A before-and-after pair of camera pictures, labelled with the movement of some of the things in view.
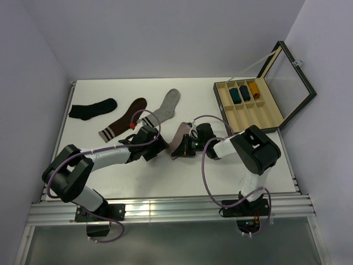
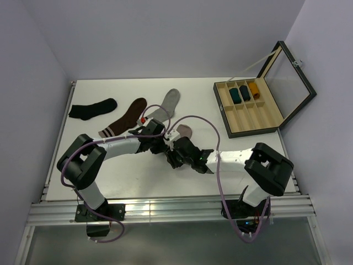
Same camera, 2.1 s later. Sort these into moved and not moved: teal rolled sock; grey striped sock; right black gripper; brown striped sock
Moved: right black gripper
Not moved: brown striped sock; teal rolled sock; grey striped sock
